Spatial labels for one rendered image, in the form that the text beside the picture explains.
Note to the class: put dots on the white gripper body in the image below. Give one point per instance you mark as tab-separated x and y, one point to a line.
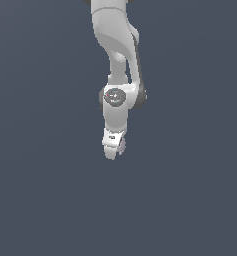
111	138

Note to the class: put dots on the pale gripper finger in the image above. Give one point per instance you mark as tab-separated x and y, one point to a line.
109	152
122	146

